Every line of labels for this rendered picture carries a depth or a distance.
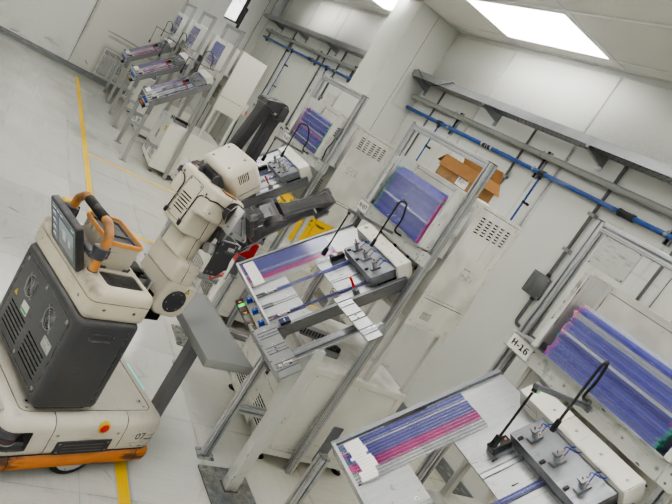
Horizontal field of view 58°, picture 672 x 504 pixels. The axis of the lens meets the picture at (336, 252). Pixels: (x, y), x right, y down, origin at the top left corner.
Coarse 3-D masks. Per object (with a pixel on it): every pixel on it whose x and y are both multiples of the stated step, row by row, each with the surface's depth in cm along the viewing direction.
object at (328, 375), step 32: (256, 352) 349; (352, 352) 348; (256, 384) 337; (320, 384) 307; (352, 384) 315; (384, 384) 331; (288, 416) 308; (352, 416) 326; (384, 416) 335; (288, 448) 318
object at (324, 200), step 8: (320, 192) 270; (328, 192) 267; (264, 200) 240; (272, 200) 242; (296, 200) 253; (304, 200) 255; (312, 200) 258; (320, 200) 262; (328, 200) 265; (280, 208) 245; (288, 208) 247; (296, 208) 250; (304, 208) 254; (312, 208) 262; (320, 208) 272; (328, 208) 273; (272, 216) 239; (280, 216) 241; (264, 224) 240; (272, 224) 240
